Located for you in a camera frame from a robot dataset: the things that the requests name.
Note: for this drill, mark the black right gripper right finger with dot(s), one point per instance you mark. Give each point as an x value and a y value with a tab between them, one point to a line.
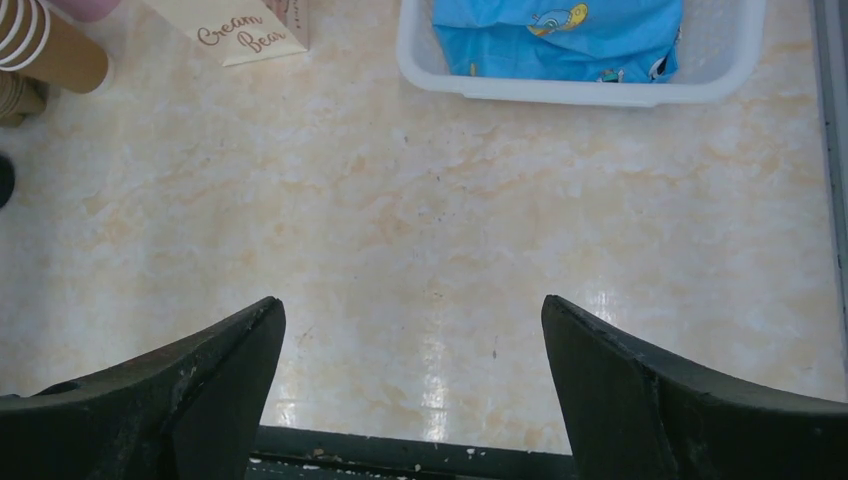
633	410

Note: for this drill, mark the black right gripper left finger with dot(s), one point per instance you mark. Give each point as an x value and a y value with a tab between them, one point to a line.
187	410

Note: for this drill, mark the cream paper takeout bag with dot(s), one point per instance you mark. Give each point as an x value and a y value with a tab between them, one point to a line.
240	31

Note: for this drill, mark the stack of black lids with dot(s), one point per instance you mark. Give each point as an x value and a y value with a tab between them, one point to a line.
7	179

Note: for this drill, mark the brown pulp cup carrier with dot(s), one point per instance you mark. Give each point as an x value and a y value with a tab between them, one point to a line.
19	98

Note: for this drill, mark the blue cartoon cloth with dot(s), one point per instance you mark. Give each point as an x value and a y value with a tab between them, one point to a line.
605	41

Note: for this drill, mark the white plastic basket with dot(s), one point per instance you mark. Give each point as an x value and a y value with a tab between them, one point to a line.
719	47

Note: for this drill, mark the stack of brown paper cups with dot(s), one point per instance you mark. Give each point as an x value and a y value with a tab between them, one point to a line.
39	44

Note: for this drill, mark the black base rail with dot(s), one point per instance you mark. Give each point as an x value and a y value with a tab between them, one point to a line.
290	453

